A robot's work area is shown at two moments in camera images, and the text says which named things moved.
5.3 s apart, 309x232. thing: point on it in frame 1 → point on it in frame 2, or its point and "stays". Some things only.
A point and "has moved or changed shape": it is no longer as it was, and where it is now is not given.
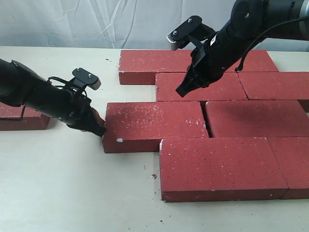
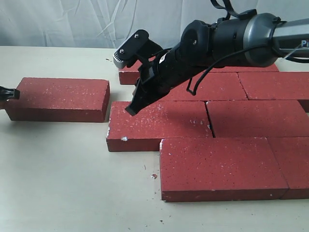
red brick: [292, 154] stays
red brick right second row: [275, 85] stays
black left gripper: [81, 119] → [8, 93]
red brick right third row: [257, 119] stays
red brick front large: [219, 169] stays
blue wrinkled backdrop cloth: [115, 24] stays
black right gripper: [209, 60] → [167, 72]
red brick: [21, 118] has moved or changed shape
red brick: [139, 126] stays
